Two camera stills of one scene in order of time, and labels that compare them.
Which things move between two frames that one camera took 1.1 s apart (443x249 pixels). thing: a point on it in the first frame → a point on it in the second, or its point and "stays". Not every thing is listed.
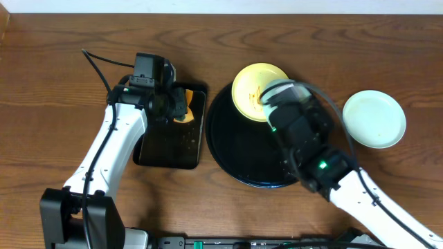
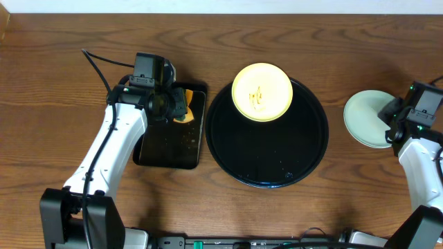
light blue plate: (302, 90) → (361, 120)
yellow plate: (248, 84) stays
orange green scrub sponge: (189, 116) stays
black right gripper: (316, 112) → (388, 110)
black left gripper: (181, 104) stays
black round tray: (248, 151) stays
